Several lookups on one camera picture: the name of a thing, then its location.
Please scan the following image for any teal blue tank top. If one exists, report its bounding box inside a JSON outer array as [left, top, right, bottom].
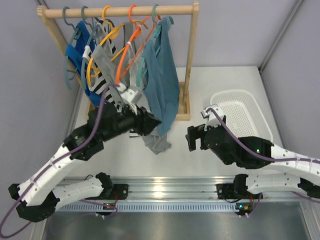
[[142, 16, 180, 136]]

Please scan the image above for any teal plastic hanger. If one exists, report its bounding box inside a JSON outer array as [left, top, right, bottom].
[[136, 3, 161, 87]]

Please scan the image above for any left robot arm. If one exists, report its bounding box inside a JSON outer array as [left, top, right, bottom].
[[8, 103, 161, 223]]

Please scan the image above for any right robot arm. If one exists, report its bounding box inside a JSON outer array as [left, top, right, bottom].
[[185, 124, 320, 202]]

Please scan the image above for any grey tank top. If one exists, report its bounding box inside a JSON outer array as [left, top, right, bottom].
[[90, 21, 172, 155]]

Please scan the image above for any black white striped tank top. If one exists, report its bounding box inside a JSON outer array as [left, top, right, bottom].
[[85, 20, 120, 106]]

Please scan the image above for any orange plastic hanger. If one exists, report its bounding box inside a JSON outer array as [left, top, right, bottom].
[[114, 3, 163, 88]]

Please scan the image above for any yellow plastic hanger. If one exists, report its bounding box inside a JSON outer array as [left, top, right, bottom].
[[86, 5, 125, 87]]

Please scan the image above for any royal blue tank top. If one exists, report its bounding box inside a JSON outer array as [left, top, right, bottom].
[[71, 21, 98, 107]]

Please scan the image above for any grey blue hanger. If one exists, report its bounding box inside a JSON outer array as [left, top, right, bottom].
[[80, 6, 98, 91], [62, 6, 81, 90]]

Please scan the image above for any white perforated plastic basket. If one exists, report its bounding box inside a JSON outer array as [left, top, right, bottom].
[[210, 89, 273, 142]]

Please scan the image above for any wooden clothes rack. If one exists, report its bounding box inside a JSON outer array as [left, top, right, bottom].
[[36, 1, 199, 121]]

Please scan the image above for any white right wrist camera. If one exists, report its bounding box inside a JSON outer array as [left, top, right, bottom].
[[200, 104, 225, 131]]

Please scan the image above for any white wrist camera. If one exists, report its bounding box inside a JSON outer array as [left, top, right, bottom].
[[200, 104, 225, 131], [117, 82, 141, 115]]

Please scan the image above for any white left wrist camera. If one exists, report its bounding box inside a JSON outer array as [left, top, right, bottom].
[[117, 82, 141, 115]]

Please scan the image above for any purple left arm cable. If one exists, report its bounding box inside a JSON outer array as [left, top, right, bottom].
[[0, 83, 121, 238]]

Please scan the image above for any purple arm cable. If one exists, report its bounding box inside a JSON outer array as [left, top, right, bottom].
[[204, 107, 320, 216], [0, 83, 121, 238]]

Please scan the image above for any aluminium mounting rail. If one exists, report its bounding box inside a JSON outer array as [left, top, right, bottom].
[[39, 175, 296, 201]]

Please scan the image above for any white slotted cable duct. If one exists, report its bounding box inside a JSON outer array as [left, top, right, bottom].
[[58, 201, 254, 213]]

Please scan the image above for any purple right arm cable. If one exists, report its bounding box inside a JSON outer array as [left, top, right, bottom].
[[204, 107, 320, 216]]

